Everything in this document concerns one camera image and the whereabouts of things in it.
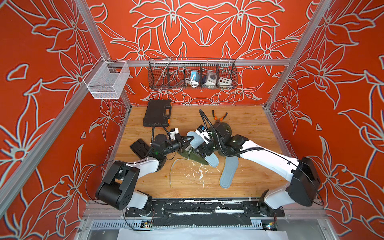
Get clear plastic bin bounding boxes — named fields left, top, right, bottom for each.
left=84, top=62, right=131, bottom=100

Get orange handled pliers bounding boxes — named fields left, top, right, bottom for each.
left=211, top=109, right=229, bottom=122

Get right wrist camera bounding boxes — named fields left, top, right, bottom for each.
left=196, top=125, right=211, bottom=143

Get blue white box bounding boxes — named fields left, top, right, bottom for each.
left=190, top=71, right=200, bottom=85

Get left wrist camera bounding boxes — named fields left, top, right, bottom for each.
left=170, top=128, right=180, bottom=141

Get green shoe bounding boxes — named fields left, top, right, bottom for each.
left=223, top=123, right=233, bottom=136
left=169, top=140, right=211, bottom=188

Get white dotted box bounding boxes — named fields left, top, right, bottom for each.
left=219, top=77, right=232, bottom=89

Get black tool case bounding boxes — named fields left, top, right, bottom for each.
left=143, top=100, right=172, bottom=127

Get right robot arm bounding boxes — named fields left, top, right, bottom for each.
left=191, top=123, right=321, bottom=215

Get grey insole on table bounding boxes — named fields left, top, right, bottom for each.
left=219, top=156, right=239, bottom=189

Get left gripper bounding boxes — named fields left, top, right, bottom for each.
left=161, top=135, right=194, bottom=158

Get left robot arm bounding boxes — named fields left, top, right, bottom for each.
left=96, top=134, right=194, bottom=210

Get grey insole being inserted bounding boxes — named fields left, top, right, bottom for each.
left=187, top=131, right=219, bottom=168

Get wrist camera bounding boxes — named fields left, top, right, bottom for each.
left=170, top=128, right=180, bottom=141
left=196, top=125, right=211, bottom=143

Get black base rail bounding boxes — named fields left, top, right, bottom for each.
left=123, top=198, right=285, bottom=231

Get black wire basket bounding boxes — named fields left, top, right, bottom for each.
left=148, top=57, right=239, bottom=90

